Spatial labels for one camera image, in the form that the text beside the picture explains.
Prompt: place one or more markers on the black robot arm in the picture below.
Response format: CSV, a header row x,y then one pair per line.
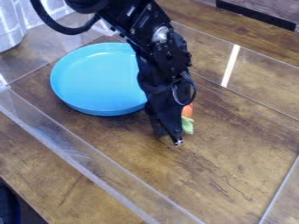
x,y
161,57

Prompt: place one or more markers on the clear acrylic enclosure wall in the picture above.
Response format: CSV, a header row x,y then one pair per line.
x,y
232,175

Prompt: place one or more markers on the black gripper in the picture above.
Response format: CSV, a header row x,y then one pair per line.
x,y
165,100

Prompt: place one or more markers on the orange toy carrot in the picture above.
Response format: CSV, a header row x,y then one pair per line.
x,y
187,121

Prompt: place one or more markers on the blue round tray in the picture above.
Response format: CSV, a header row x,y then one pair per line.
x,y
93,79

